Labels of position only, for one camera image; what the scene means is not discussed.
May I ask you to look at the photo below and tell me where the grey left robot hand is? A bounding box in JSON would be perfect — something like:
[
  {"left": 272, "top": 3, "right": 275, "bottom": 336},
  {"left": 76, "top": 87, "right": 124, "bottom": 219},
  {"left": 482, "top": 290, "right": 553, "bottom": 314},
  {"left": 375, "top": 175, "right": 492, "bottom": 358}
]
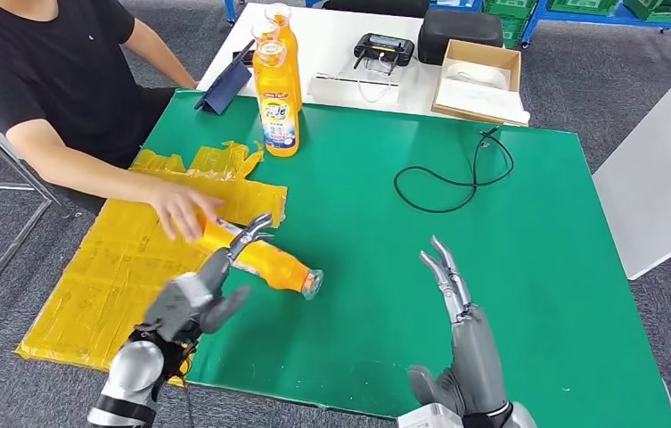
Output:
[{"left": 196, "top": 213, "right": 276, "bottom": 337}]

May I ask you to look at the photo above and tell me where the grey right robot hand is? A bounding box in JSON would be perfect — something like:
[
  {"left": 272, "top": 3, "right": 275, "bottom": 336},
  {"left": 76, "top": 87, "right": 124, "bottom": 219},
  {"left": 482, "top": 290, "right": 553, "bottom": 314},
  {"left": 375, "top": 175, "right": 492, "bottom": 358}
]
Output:
[{"left": 407, "top": 235, "right": 514, "bottom": 417}]

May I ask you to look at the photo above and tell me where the orange detergent bottle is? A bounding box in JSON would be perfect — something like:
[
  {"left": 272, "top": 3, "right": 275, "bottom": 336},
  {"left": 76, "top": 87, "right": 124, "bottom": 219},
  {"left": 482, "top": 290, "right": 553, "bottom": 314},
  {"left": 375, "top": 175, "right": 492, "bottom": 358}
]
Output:
[
  {"left": 252, "top": 39, "right": 300, "bottom": 159},
  {"left": 264, "top": 3, "right": 303, "bottom": 113},
  {"left": 184, "top": 210, "right": 324, "bottom": 301},
  {"left": 250, "top": 21, "right": 280, "bottom": 90}
]

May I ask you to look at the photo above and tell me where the yellow taped cardboard sheet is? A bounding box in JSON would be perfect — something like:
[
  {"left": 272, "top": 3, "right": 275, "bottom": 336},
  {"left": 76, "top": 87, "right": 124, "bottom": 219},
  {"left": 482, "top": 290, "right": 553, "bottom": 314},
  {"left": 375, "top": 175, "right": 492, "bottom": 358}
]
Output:
[{"left": 16, "top": 141, "right": 289, "bottom": 385}]

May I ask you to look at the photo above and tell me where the tablet in blue case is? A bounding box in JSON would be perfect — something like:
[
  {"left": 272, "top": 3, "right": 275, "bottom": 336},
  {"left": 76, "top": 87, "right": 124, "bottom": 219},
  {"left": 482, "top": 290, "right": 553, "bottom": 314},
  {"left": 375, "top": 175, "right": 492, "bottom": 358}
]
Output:
[{"left": 194, "top": 39, "right": 256, "bottom": 116}]

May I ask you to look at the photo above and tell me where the thin black strip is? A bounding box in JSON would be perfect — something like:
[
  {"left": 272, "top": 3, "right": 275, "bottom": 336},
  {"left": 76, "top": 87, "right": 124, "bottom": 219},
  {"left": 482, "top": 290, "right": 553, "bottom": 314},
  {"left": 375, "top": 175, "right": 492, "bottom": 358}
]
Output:
[{"left": 315, "top": 74, "right": 400, "bottom": 87}]

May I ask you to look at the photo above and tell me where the white side table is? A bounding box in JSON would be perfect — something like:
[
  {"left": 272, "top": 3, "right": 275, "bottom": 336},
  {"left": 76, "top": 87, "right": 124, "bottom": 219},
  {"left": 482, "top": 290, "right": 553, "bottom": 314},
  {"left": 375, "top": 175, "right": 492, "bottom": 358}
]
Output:
[{"left": 592, "top": 46, "right": 671, "bottom": 303}]

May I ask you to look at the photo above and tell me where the white foam sheet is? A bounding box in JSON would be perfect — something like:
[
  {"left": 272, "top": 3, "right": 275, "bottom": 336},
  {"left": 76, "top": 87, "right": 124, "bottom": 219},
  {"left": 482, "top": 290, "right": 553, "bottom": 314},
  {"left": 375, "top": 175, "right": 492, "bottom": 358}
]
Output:
[{"left": 435, "top": 77, "right": 532, "bottom": 125}]

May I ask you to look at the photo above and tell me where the person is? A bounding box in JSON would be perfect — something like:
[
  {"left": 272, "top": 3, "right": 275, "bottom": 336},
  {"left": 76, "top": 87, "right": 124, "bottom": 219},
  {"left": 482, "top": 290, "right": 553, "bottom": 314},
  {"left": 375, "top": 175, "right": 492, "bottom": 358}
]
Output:
[{"left": 0, "top": 0, "right": 224, "bottom": 243}]

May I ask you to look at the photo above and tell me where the black handheld controller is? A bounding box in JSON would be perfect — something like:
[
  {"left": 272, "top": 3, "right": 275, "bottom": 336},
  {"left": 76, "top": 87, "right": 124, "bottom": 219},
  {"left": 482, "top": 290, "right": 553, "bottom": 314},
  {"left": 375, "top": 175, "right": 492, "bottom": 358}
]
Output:
[{"left": 353, "top": 33, "right": 416, "bottom": 70}]

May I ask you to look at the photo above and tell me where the open cardboard box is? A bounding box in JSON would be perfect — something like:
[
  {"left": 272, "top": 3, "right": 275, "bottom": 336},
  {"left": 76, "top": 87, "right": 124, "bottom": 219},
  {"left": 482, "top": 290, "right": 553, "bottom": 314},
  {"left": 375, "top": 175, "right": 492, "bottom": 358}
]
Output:
[{"left": 430, "top": 39, "right": 532, "bottom": 127}]

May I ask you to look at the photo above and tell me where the black chair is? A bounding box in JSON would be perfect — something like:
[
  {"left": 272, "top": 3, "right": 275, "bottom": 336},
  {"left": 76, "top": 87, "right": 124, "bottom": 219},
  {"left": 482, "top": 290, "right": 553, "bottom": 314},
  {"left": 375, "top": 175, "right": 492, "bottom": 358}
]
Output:
[{"left": 323, "top": 0, "right": 432, "bottom": 19}]

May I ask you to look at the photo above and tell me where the green plastic crate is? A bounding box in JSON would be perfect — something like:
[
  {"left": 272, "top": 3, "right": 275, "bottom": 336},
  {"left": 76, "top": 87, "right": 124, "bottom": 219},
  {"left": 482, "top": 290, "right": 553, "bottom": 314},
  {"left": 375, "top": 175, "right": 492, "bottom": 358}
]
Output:
[
  {"left": 499, "top": 17, "right": 528, "bottom": 50},
  {"left": 547, "top": 0, "right": 623, "bottom": 17},
  {"left": 481, "top": 0, "right": 540, "bottom": 20},
  {"left": 623, "top": 0, "right": 671, "bottom": 22}
]

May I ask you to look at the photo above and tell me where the black carry case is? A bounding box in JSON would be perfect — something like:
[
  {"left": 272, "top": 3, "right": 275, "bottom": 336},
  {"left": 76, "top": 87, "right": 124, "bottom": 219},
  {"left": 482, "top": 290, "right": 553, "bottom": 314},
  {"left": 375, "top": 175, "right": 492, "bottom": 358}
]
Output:
[{"left": 417, "top": 8, "right": 505, "bottom": 66}]

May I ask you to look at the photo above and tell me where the blue metal rack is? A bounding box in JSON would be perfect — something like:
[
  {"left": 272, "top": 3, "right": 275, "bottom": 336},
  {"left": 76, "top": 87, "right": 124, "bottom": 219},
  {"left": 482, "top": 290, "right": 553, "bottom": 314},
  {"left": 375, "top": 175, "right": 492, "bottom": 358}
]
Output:
[{"left": 518, "top": 0, "right": 671, "bottom": 62}]

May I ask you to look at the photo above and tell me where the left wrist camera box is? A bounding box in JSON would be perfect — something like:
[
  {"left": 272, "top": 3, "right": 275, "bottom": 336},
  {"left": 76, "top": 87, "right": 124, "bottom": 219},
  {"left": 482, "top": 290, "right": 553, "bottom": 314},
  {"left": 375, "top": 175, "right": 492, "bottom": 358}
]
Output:
[{"left": 142, "top": 272, "right": 213, "bottom": 344}]

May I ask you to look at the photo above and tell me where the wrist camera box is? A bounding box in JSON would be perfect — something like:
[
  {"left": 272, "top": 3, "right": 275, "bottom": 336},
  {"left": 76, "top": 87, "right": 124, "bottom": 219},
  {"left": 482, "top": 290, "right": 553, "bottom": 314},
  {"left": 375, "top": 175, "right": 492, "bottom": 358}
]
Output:
[
  {"left": 142, "top": 272, "right": 213, "bottom": 344},
  {"left": 397, "top": 403, "right": 466, "bottom": 428}
]

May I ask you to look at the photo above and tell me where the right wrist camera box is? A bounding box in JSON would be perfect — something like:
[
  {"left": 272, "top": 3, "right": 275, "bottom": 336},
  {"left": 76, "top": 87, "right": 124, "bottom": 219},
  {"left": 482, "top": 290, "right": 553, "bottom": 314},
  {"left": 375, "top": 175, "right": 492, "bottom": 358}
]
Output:
[{"left": 397, "top": 403, "right": 466, "bottom": 428}]

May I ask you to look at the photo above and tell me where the black cable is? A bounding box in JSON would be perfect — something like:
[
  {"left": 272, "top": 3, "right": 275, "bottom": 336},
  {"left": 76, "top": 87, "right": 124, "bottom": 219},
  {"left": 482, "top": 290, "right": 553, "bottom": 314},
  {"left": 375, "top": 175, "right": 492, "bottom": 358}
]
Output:
[{"left": 393, "top": 126, "right": 515, "bottom": 214}]

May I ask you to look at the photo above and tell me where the grey metal frame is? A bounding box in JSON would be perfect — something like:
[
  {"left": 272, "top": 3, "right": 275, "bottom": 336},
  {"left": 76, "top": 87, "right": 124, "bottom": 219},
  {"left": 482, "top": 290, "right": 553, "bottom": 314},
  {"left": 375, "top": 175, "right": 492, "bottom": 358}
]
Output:
[{"left": 0, "top": 100, "right": 68, "bottom": 365}]

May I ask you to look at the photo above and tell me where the white cable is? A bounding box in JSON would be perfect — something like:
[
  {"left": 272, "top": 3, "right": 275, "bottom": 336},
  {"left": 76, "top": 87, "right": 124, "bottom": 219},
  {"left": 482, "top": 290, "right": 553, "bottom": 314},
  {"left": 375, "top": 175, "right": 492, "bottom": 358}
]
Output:
[{"left": 357, "top": 51, "right": 401, "bottom": 104}]

